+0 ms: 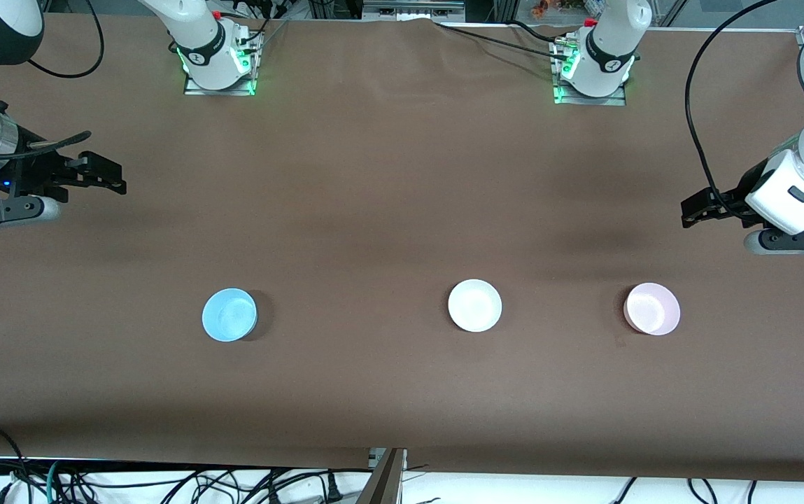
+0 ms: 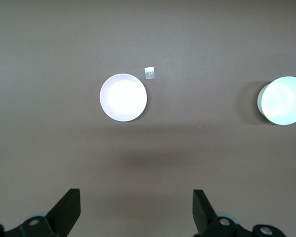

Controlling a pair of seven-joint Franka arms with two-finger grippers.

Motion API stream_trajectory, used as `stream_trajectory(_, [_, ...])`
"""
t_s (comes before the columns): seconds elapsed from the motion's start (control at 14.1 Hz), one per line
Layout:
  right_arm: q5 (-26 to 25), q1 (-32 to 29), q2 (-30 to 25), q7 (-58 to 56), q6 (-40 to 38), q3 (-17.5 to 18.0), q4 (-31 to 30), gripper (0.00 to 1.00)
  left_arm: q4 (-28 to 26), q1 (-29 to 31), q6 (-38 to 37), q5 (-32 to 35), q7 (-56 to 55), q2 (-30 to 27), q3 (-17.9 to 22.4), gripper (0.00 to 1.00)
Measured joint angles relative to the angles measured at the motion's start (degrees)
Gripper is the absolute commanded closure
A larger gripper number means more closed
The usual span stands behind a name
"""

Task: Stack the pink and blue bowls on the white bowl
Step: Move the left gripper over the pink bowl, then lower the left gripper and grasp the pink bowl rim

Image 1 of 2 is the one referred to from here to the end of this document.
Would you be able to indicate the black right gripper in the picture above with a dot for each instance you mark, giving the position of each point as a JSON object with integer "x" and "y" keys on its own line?
{"x": 39, "y": 172}

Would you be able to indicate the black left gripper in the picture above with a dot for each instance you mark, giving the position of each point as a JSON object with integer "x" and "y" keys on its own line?
{"x": 730, "y": 197}

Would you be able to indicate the pink bowl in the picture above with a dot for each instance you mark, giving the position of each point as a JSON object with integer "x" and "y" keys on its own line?
{"x": 652, "y": 309}

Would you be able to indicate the blue bowl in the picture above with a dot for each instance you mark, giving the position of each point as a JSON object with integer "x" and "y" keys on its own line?
{"x": 229, "y": 315}

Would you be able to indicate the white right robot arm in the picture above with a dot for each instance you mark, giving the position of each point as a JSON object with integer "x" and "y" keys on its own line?
{"x": 202, "y": 42}

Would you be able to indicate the white bowl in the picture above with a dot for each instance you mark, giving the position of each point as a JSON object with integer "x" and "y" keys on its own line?
{"x": 475, "y": 306}

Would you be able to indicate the orange background item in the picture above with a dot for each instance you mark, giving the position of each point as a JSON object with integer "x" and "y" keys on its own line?
{"x": 555, "y": 7}

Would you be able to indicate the brown table cloth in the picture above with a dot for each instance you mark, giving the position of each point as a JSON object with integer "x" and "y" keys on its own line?
{"x": 374, "y": 392}

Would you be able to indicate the black power plug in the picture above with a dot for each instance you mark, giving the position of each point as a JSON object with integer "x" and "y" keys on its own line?
{"x": 332, "y": 488}

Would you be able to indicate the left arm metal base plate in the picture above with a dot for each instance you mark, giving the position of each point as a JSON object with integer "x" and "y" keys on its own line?
{"x": 618, "y": 100}

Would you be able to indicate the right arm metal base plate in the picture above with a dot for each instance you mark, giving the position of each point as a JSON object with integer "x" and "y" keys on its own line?
{"x": 244, "y": 87}

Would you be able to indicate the aluminium frame structure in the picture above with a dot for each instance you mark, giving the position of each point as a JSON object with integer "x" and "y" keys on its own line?
{"x": 412, "y": 8}

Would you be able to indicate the metal post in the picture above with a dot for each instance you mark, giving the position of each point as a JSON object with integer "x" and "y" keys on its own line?
{"x": 384, "y": 483}

